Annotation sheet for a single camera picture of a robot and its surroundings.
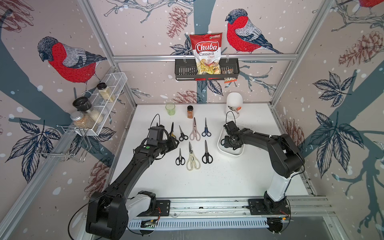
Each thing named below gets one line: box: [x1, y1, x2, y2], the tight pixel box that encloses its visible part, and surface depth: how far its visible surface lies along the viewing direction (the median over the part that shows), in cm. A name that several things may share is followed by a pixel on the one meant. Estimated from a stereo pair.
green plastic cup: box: [165, 103, 176, 116], surface depth 114 cm
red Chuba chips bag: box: [189, 32, 223, 75], surface depth 85 cm
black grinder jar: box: [72, 96, 104, 124], surface depth 65 cm
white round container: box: [225, 92, 243, 118], surface depth 106 cm
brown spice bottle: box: [187, 105, 194, 119], surface depth 109 cm
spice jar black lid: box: [96, 82, 116, 103], surface depth 76 cm
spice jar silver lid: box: [70, 111, 84, 121], surface depth 60 cm
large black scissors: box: [202, 140, 214, 164], surface depth 92 cm
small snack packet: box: [223, 68, 238, 84], surface depth 92 cm
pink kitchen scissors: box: [189, 117, 201, 142], surface depth 105 cm
